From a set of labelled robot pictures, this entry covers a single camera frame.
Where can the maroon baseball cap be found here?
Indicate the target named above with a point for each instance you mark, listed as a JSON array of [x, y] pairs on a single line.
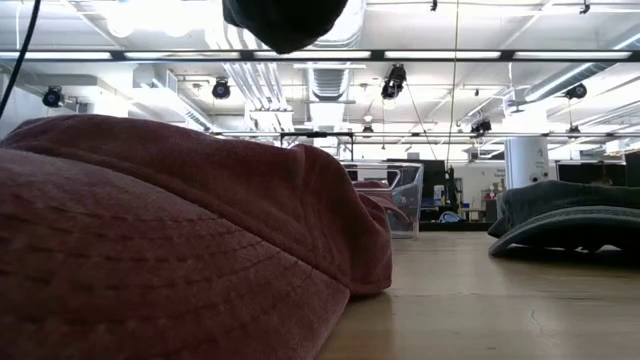
[[370, 185], [150, 225]]

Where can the dark green baseball cap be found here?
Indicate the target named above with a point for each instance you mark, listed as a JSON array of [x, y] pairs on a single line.
[[285, 25], [565, 215]]

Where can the clear plastic bin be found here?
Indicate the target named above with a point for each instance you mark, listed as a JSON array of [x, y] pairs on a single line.
[[412, 200]]

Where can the black monitor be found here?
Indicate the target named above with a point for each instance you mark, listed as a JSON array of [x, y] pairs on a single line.
[[434, 175]]

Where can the black ceiling spotlight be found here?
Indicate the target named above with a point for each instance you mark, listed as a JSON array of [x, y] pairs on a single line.
[[221, 89], [394, 82], [481, 126], [576, 91], [52, 97]]

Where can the black bar with light strips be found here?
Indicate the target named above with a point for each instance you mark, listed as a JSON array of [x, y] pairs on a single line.
[[377, 55]]

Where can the thin hanging rod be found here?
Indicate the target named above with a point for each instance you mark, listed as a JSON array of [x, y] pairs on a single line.
[[454, 75]]

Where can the white round pillar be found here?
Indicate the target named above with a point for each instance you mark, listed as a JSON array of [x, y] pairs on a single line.
[[525, 160]]

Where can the thin black horizontal rail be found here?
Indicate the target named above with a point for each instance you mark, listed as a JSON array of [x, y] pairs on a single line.
[[320, 134]]

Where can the silver ventilation duct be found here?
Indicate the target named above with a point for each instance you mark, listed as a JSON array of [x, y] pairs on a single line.
[[327, 82]]

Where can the black metal table frame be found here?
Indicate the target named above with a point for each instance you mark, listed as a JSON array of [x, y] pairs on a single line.
[[450, 226]]

